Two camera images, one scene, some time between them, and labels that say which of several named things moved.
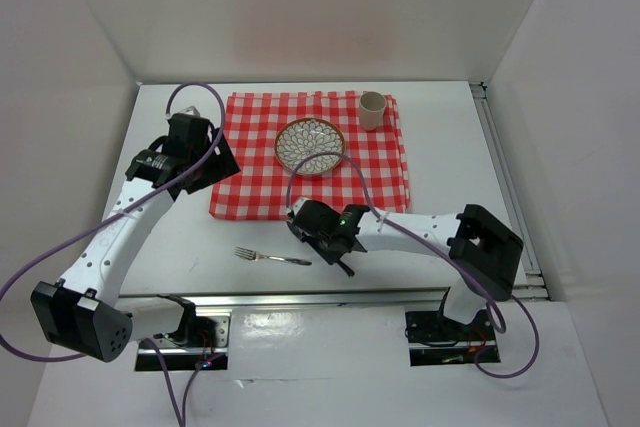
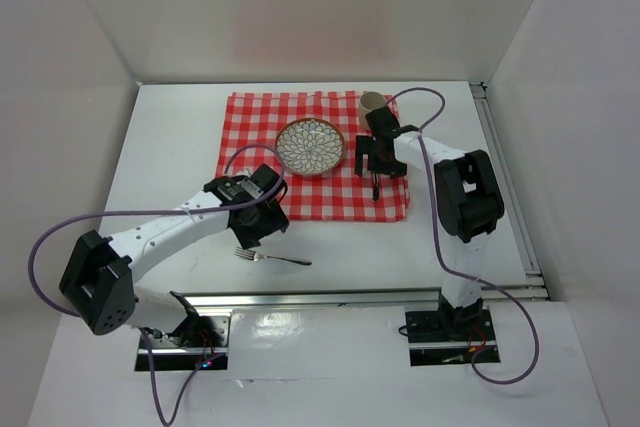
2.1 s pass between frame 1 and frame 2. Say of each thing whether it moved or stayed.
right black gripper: moved
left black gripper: moved
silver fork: stayed
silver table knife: moved
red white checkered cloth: stayed
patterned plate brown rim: stayed
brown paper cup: stayed
